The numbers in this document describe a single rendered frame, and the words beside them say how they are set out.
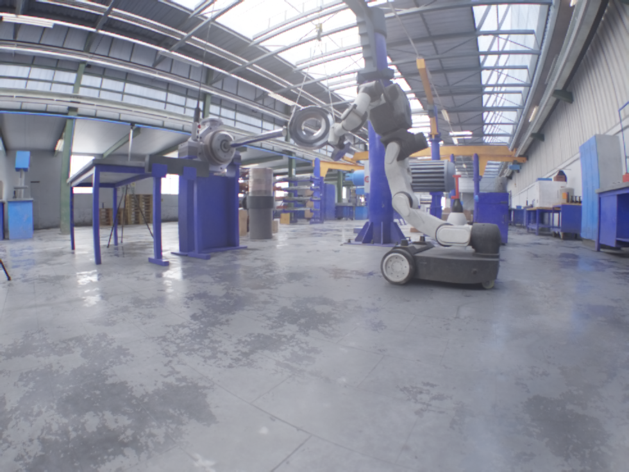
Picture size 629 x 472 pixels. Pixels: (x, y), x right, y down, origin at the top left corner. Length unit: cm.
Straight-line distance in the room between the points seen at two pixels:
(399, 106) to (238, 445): 186
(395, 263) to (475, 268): 45
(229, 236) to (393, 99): 229
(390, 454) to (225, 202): 305
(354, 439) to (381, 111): 177
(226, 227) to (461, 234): 249
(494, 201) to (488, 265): 274
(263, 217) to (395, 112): 288
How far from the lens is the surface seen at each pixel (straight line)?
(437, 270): 159
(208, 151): 291
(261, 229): 425
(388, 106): 191
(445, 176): 529
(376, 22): 442
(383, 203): 348
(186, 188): 283
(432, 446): 56
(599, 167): 526
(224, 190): 328
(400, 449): 55
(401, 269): 161
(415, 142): 183
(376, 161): 355
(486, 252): 168
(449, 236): 168
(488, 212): 427
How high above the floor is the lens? 40
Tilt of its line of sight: 5 degrees down
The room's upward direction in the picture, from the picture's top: straight up
